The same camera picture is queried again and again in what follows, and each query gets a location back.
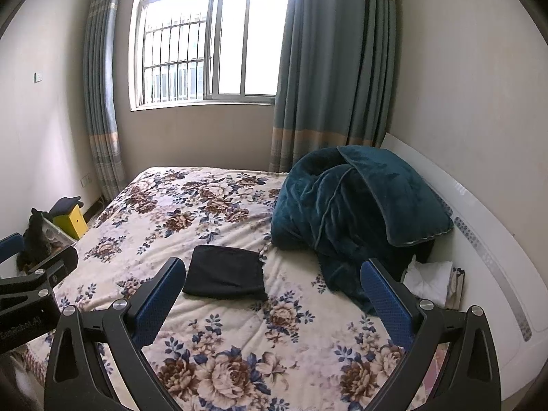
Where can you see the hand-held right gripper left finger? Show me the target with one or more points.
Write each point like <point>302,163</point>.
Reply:
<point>158,304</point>

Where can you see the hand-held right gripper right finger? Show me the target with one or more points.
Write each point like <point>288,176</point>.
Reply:
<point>385,304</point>

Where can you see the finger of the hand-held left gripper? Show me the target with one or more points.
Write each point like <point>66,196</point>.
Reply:
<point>10,248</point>
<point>60,263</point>

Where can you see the black garment with grey stripes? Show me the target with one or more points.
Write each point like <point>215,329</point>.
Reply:
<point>224,272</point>

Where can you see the clear plastic box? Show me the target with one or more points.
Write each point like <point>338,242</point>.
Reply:
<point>60,235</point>

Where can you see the black bag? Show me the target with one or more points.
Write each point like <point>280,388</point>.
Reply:
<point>36,235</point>

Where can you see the yellow box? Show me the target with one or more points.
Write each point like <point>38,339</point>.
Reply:
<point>72,221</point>

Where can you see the white cloth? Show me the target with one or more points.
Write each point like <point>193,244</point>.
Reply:
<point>428,280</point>

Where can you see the dark cloth on yellow box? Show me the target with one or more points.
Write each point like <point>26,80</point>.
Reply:
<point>65,203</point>

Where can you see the small paper bag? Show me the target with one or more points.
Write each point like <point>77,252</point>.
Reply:
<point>456,289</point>

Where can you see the floral printed blanket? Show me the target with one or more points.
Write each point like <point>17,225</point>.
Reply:
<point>239,351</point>

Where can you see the teal plush duvet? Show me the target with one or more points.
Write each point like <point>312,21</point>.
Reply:
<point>351,205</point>

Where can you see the white headboard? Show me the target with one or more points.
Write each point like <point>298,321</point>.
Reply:
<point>483,257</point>

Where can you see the narrow teal curtain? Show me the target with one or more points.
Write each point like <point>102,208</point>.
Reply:
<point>100,81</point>

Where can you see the wide teal curtain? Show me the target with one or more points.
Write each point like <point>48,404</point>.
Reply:
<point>334,64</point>

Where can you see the window with metal bars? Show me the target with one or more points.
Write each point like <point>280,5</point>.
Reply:
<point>209,38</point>

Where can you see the white wall socket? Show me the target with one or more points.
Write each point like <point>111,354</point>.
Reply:
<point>86,178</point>

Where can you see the white wall switch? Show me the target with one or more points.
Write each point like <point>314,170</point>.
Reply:
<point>38,76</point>

